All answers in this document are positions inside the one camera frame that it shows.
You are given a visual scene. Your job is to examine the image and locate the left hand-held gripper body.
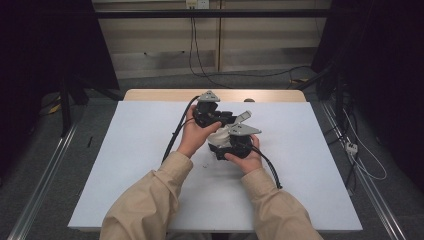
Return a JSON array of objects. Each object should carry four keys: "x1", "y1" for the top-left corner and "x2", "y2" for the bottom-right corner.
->
[{"x1": 193, "y1": 90, "x2": 235, "y2": 129}]

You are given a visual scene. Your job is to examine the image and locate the black hanging cable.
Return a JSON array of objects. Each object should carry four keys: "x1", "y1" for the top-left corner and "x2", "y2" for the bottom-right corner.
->
[{"x1": 188, "y1": 8, "x2": 234, "y2": 90}]

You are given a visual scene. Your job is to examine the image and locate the person's right hand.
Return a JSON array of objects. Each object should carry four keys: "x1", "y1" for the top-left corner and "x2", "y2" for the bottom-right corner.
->
[{"x1": 223, "y1": 134, "x2": 265, "y2": 176}]

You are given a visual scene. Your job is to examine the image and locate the wooden table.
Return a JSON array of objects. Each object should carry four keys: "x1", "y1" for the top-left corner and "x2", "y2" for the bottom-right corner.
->
[{"x1": 123, "y1": 88, "x2": 307, "y2": 103}]

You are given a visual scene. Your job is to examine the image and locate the white wall socket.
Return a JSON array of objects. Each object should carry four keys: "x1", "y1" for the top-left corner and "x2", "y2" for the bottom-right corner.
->
[{"x1": 185, "y1": 0, "x2": 210, "y2": 10}]

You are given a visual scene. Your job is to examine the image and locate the person's left hand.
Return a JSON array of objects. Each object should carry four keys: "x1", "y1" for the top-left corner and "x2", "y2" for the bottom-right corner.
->
[{"x1": 176, "y1": 104, "x2": 223, "y2": 160}]

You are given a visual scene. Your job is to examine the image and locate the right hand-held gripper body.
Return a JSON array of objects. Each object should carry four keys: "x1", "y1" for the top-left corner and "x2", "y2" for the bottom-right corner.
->
[{"x1": 229, "y1": 123, "x2": 263, "y2": 160}]

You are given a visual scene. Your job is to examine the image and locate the white cable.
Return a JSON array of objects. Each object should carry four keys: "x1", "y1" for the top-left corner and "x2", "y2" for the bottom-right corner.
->
[{"x1": 342, "y1": 109, "x2": 388, "y2": 182}]

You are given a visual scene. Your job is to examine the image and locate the metal floor rail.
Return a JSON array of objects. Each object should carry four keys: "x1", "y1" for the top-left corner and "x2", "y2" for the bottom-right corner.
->
[
  {"x1": 6, "y1": 122, "x2": 80, "y2": 240},
  {"x1": 320, "y1": 100, "x2": 408, "y2": 240}
]

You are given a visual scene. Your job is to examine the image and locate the black cable on floor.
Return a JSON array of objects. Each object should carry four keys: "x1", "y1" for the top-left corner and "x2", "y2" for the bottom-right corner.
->
[{"x1": 206, "y1": 65, "x2": 313, "y2": 90}]

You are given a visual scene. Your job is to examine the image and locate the right hand-held gripper black cable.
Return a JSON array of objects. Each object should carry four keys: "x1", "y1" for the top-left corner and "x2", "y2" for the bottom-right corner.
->
[{"x1": 251, "y1": 145, "x2": 284, "y2": 190}]

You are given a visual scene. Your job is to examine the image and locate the hand-held gripper black cable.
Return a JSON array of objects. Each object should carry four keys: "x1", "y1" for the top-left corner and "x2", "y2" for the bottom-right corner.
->
[
  {"x1": 251, "y1": 145, "x2": 284, "y2": 190},
  {"x1": 161, "y1": 95, "x2": 201, "y2": 165}
]

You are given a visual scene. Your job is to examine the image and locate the black metal stand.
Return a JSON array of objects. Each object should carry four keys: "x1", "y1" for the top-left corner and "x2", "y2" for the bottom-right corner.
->
[
  {"x1": 57, "y1": 71, "x2": 124, "y2": 138},
  {"x1": 292, "y1": 61, "x2": 349, "y2": 118}
]

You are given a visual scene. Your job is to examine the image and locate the black horizontal bar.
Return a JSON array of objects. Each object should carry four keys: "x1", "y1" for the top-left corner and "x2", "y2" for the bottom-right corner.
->
[{"x1": 94, "y1": 9, "x2": 334, "y2": 20}]

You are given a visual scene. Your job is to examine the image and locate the bundle of black cables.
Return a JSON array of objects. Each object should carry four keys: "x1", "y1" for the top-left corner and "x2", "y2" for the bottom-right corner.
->
[{"x1": 326, "y1": 98, "x2": 360, "y2": 188}]

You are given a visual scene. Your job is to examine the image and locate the left hand-held gripper black cable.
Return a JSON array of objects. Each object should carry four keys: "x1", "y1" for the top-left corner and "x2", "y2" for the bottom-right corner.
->
[{"x1": 161, "y1": 95, "x2": 201, "y2": 165}]

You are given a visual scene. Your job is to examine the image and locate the white table board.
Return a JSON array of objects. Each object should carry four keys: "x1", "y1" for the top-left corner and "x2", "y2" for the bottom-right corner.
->
[{"x1": 67, "y1": 100, "x2": 364, "y2": 233}]

